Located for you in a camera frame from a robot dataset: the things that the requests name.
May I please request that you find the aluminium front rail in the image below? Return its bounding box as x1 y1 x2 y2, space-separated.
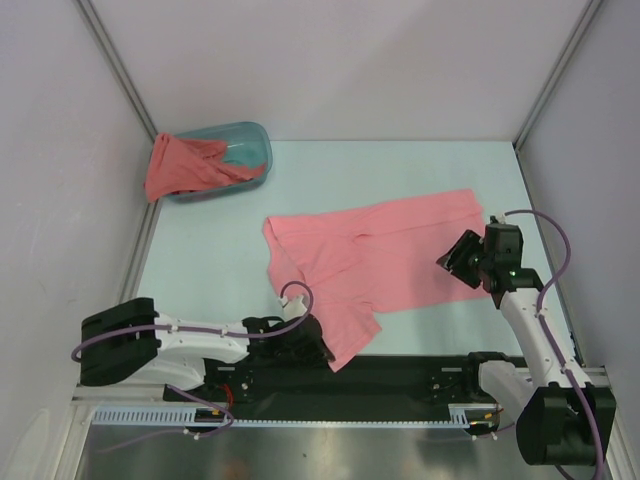
71 365 619 409

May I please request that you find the teal plastic bin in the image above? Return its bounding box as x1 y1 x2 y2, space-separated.
168 121 273 203

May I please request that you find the white slotted cable duct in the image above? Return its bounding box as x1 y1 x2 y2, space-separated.
92 403 474 429

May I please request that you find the left aluminium corner post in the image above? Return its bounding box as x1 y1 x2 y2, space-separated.
72 0 158 141

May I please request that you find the light pink t shirt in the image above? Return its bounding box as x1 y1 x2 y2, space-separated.
263 189 486 372

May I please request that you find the salmon red t shirt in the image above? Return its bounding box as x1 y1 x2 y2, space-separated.
144 133 267 203

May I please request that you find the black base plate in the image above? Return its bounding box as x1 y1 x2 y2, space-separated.
190 352 508 423

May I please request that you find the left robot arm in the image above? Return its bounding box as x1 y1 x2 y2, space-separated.
72 295 334 400

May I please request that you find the right aluminium corner post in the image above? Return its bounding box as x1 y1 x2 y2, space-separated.
512 0 606 154

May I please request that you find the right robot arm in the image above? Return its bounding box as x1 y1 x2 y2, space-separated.
437 221 616 472

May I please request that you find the aluminium corner post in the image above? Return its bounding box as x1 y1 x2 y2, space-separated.
72 0 158 141
512 0 606 154

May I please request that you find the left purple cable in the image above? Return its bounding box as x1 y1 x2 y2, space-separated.
69 280 316 364

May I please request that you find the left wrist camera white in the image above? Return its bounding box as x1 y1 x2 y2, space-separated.
279 295 307 321

